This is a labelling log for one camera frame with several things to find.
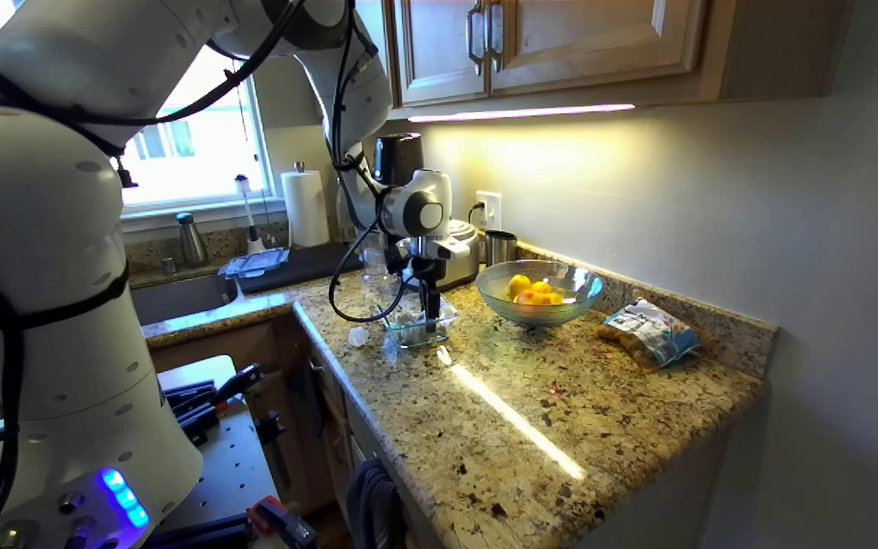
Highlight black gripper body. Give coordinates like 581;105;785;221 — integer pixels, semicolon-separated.
385;237;447;285

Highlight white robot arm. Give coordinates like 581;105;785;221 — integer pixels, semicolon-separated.
0;0;389;549

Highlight square glass bowl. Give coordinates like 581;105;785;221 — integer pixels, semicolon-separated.
381;297;458;352

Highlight garlic skin piece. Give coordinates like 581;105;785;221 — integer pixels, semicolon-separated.
348;326;369;348

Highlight round glass fruit bowl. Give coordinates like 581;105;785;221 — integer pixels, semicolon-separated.
477;259;603;326

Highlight dark metal cup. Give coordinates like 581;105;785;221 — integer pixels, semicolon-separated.
486;229;516;264

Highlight yellow lemon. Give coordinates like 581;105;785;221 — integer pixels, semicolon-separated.
505;274;534;298

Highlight orange fruit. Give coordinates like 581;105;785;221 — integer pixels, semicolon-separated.
513;285;565;307

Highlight black drying mat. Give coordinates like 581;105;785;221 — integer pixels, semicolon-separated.
219;245;361;294

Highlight paper towel roll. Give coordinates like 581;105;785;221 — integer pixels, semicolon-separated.
282;172;328;247

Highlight dish brush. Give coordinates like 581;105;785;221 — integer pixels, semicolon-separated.
234;174;265;254

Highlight wooden upper cabinets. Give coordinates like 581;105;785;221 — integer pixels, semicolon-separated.
361;0;850;126

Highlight dark hanging towel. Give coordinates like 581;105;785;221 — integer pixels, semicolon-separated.
348;458;406;549

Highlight snack bag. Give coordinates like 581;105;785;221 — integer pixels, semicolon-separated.
603;298;698;368

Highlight white wall outlet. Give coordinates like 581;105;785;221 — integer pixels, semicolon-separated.
477;189;504;229

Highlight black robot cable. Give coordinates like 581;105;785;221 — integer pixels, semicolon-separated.
327;0;414;326

